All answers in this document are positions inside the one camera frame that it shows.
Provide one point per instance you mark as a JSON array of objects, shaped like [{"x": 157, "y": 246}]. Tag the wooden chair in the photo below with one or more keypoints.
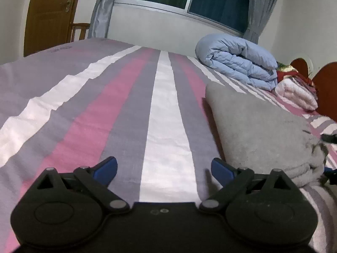
[{"x": 79, "y": 30}]

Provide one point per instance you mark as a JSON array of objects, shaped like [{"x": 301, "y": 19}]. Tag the grey towel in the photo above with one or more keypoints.
[{"x": 258, "y": 131}]

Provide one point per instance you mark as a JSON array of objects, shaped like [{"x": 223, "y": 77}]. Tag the striped pillow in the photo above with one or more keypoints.
[{"x": 325, "y": 125}]

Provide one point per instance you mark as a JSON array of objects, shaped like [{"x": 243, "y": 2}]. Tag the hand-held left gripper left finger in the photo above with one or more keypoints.
[{"x": 108, "y": 169}]

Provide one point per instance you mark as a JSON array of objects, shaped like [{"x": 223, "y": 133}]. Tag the grey curtain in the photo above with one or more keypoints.
[
  {"x": 102, "y": 10},
  {"x": 259, "y": 10}
]

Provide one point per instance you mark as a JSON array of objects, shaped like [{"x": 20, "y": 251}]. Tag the white folded quilt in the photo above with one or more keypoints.
[{"x": 297, "y": 93}]

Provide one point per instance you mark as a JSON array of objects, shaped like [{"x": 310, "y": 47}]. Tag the light blue folded duvet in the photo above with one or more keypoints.
[{"x": 237, "y": 58}]

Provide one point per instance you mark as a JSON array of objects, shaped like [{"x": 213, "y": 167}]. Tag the red folded blanket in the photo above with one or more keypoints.
[{"x": 295, "y": 75}]

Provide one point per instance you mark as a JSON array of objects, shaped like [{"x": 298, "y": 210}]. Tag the red-brown wooden headboard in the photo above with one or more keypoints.
[{"x": 327, "y": 89}]

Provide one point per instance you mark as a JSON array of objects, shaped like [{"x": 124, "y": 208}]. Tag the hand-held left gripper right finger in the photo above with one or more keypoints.
[{"x": 222, "y": 170}]

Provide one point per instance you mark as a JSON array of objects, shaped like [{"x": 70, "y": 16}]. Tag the brown wooden door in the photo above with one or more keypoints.
[{"x": 50, "y": 13}]

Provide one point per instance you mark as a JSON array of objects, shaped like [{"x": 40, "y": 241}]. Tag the aluminium frame window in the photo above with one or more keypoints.
[{"x": 210, "y": 2}]

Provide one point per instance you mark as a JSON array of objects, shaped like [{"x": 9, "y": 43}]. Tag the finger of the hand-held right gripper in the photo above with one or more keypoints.
[
  {"x": 331, "y": 176},
  {"x": 330, "y": 137}
]

